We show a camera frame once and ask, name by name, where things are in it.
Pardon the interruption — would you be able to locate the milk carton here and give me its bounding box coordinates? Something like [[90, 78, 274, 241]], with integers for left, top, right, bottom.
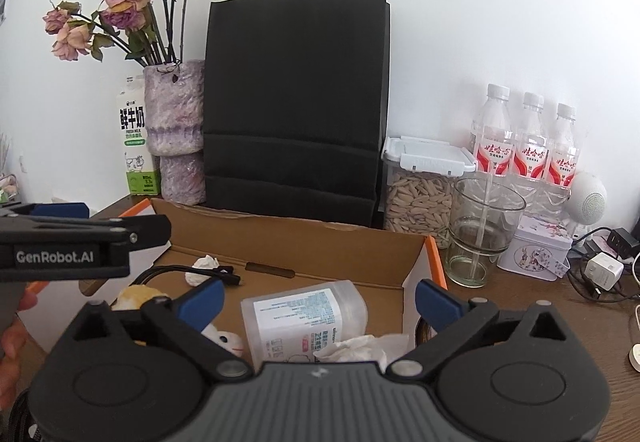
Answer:
[[116, 76, 160, 196]]

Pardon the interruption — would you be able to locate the white round speaker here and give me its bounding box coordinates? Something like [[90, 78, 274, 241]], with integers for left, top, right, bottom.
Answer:
[[565, 171, 608, 225]]

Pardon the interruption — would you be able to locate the black braided cable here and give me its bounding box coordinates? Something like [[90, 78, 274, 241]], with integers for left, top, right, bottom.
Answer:
[[129, 263, 242, 290]]

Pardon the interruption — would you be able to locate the water bottle left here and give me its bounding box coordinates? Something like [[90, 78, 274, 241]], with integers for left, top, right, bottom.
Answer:
[[470, 84, 514, 176]]

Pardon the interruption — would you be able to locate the clear plastic bottle white label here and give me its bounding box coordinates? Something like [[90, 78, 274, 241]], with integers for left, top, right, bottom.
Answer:
[[241, 280, 368, 370]]

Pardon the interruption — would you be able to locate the red cardboard box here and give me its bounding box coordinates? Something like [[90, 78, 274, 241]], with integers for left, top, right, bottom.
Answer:
[[16, 197, 448, 363]]

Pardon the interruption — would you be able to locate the dried pink roses bouquet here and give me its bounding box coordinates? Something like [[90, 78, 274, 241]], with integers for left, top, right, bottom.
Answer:
[[43, 0, 188, 68]]

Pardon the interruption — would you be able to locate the white tissue ball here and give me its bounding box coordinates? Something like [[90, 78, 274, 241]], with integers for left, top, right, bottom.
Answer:
[[184, 254, 220, 287]]

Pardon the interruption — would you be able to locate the white power adapter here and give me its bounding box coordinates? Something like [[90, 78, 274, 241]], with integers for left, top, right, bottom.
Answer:
[[585, 252, 625, 291]]

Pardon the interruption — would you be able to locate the water bottle right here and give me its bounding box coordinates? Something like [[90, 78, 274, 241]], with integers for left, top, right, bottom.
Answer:
[[542, 104, 580, 217]]

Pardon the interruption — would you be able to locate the white charging cable puck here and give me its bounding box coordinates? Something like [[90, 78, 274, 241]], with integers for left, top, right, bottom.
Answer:
[[628, 304, 640, 373]]

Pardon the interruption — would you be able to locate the white tissue paper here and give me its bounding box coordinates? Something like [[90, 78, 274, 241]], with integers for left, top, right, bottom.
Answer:
[[314, 334, 410, 373]]

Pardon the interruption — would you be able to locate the person left hand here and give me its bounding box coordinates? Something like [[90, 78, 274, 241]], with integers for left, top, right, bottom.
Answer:
[[0, 288, 39, 411]]

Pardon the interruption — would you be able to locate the white floral tin box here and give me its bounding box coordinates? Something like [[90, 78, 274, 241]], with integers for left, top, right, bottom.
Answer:
[[497, 215, 572, 281]]

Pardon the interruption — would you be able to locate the purple ceramic vase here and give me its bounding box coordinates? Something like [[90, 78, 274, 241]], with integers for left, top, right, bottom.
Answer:
[[143, 59, 205, 206]]

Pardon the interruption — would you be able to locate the water bottle middle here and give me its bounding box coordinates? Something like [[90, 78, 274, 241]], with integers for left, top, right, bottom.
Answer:
[[510, 92, 548, 207]]

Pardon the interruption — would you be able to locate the seed container white lid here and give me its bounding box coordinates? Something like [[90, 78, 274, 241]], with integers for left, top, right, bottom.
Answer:
[[382, 136, 475, 249]]

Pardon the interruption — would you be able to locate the clear glass cup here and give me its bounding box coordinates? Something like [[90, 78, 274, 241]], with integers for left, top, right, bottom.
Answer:
[[445, 174, 526, 288]]

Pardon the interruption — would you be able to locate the water bottle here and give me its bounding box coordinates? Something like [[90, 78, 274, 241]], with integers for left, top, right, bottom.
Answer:
[[510, 92, 548, 207], [470, 84, 514, 176], [542, 104, 580, 217]]

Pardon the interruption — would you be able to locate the black paper bag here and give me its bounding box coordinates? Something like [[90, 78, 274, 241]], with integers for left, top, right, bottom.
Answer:
[[203, 0, 390, 228]]

